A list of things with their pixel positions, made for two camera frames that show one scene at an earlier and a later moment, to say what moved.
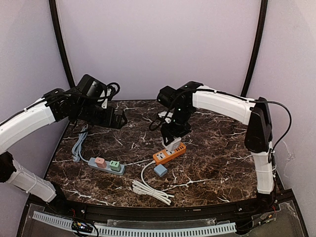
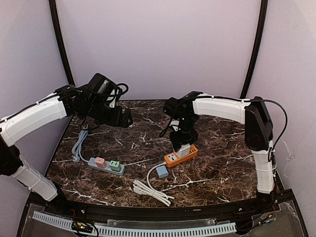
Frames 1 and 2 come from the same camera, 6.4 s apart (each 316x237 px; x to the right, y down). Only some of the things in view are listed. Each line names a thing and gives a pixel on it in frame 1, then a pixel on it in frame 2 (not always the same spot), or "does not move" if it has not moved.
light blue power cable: x=76 y=149 does not move
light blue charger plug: x=160 y=170 does not move
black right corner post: x=261 y=29 does not move
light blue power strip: x=93 y=164 does not move
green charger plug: x=115 y=166 does not move
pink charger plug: x=100 y=162 does not move
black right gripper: x=171 y=131 to x=184 y=139
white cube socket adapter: x=173 y=145 to x=184 y=151
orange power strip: x=162 y=156 to x=172 y=159
